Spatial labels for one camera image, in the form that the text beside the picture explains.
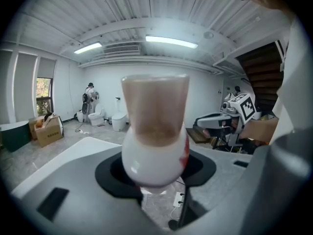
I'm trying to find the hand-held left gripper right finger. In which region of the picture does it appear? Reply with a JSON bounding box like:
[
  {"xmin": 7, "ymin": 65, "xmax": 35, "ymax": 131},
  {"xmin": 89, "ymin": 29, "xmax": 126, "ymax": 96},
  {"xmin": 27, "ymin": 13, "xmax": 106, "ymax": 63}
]
[{"xmin": 171, "ymin": 148, "xmax": 255, "ymax": 235}]

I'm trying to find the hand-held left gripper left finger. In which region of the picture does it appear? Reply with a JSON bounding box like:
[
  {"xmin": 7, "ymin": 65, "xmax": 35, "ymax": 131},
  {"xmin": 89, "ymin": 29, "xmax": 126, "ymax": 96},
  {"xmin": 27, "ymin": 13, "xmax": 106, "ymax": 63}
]
[{"xmin": 11, "ymin": 136, "xmax": 162, "ymax": 235}]

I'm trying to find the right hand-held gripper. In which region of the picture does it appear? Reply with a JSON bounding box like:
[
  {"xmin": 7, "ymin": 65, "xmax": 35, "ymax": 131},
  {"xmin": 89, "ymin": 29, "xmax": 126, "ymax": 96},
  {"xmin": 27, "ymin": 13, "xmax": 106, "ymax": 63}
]
[{"xmin": 196, "ymin": 93, "xmax": 262, "ymax": 147}]

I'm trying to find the pink white bottle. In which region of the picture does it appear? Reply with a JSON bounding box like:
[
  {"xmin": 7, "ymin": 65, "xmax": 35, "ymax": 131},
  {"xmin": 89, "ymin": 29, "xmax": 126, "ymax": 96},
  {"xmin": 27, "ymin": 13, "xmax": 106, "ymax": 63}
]
[{"xmin": 121, "ymin": 73, "xmax": 190, "ymax": 195}]

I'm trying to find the person's right forearm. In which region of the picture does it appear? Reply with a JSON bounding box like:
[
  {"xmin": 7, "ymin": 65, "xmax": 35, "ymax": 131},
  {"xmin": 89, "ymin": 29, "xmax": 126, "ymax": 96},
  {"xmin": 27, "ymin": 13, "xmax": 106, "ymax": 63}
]
[{"xmin": 238, "ymin": 117, "xmax": 280, "ymax": 145}]

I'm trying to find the dark green storage bin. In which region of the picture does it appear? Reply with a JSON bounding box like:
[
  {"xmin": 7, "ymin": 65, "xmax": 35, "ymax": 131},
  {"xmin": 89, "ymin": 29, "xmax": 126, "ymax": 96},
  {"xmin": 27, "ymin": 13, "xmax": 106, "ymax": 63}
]
[{"xmin": 0, "ymin": 120, "xmax": 31, "ymax": 153}]

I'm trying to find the person's right hand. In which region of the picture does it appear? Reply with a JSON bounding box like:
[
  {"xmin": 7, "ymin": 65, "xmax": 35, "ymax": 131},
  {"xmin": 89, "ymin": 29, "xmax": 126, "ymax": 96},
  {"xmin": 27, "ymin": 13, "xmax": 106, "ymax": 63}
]
[{"xmin": 231, "ymin": 117, "xmax": 243, "ymax": 135}]

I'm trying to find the wooden bench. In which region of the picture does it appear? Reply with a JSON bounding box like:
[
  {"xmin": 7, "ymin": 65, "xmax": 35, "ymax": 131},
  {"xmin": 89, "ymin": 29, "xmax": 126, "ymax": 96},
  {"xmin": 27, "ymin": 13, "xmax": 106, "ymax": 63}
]
[{"xmin": 187, "ymin": 127, "xmax": 211, "ymax": 144}]

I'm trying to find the open cardboard box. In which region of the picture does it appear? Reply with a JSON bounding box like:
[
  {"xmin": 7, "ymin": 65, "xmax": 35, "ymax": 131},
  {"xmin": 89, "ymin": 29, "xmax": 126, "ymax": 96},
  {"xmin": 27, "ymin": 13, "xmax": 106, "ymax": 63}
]
[{"xmin": 34, "ymin": 115, "xmax": 64, "ymax": 148}]

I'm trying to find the white toilet with tank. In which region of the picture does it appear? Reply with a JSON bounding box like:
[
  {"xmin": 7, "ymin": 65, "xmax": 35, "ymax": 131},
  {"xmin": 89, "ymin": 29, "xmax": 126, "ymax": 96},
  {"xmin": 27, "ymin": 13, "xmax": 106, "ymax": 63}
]
[{"xmin": 88, "ymin": 103, "xmax": 105, "ymax": 126}]

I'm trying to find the small cardboard box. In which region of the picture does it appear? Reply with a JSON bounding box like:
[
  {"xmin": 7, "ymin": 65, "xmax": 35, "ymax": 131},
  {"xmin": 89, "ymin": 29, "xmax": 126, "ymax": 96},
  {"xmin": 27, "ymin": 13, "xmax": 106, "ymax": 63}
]
[{"xmin": 28, "ymin": 116, "xmax": 46, "ymax": 141}]

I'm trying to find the wooden staircase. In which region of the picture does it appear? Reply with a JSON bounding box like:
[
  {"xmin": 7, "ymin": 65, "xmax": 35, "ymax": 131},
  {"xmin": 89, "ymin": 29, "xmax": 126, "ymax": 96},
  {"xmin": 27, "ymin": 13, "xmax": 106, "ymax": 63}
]
[{"xmin": 235, "ymin": 42, "xmax": 286, "ymax": 112}]

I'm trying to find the white rounded toilet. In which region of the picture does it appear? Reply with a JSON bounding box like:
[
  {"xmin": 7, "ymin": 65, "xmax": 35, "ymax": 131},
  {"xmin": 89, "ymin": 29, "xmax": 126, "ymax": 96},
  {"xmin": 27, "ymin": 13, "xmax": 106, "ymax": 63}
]
[{"xmin": 112, "ymin": 111, "xmax": 128, "ymax": 132}]

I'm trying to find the window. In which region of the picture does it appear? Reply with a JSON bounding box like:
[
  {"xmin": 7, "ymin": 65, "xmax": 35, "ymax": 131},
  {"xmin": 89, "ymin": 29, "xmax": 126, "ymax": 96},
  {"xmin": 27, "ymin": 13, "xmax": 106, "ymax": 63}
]
[{"xmin": 36, "ymin": 77, "xmax": 53, "ymax": 117}]

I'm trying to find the long ceiling light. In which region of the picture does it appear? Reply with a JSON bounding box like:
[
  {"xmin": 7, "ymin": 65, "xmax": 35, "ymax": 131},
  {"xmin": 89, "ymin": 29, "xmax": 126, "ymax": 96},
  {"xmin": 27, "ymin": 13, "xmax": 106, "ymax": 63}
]
[
  {"xmin": 73, "ymin": 42, "xmax": 103, "ymax": 55},
  {"xmin": 145, "ymin": 35, "xmax": 199, "ymax": 49}
]

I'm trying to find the person in white shirt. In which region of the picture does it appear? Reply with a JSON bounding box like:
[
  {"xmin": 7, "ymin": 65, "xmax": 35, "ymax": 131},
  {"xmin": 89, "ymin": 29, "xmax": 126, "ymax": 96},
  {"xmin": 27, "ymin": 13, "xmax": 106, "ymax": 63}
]
[{"xmin": 270, "ymin": 13, "xmax": 310, "ymax": 146}]

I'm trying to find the short grey roller blind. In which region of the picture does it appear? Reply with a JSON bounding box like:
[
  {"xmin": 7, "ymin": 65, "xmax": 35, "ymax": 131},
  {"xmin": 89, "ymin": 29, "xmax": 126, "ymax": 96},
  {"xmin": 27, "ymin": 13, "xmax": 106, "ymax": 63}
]
[{"xmin": 38, "ymin": 57, "xmax": 56, "ymax": 78}]

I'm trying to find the ceiling air vent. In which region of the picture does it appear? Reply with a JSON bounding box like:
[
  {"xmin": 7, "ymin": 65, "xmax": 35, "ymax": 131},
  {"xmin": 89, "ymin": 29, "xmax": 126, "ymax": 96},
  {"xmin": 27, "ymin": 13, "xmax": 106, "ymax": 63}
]
[{"xmin": 102, "ymin": 44, "xmax": 141, "ymax": 56}]

